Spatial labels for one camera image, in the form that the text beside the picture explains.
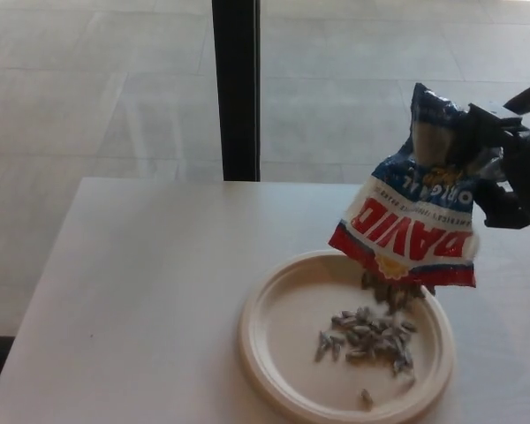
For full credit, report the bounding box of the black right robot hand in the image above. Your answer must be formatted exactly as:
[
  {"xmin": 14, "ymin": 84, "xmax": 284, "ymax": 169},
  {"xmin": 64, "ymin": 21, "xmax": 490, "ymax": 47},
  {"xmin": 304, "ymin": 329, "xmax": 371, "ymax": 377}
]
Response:
[{"xmin": 466, "ymin": 74, "xmax": 530, "ymax": 242}]

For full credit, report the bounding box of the red blue sunflower seed bag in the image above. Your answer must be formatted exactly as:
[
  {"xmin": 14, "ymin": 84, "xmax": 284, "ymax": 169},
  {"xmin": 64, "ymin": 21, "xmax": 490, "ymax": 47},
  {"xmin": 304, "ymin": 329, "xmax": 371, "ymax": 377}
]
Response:
[{"xmin": 326, "ymin": 81, "xmax": 507, "ymax": 289}]

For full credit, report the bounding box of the pile of sunflower seeds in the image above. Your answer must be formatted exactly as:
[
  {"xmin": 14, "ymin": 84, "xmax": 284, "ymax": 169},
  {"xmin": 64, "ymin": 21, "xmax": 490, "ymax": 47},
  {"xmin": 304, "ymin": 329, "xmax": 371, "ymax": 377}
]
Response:
[{"xmin": 313, "ymin": 270, "xmax": 436, "ymax": 405}]

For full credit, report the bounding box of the cream round paper plate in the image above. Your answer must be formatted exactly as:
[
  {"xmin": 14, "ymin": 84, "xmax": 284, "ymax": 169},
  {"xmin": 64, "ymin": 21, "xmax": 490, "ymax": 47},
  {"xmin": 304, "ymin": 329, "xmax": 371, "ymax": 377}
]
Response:
[{"xmin": 237, "ymin": 249, "xmax": 456, "ymax": 424}]

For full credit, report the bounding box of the black vertical window frame post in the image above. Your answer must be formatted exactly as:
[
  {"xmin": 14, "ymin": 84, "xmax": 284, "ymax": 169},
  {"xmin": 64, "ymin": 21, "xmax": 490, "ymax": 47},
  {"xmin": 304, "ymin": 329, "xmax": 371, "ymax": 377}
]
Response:
[{"xmin": 211, "ymin": 0, "xmax": 262, "ymax": 182}]

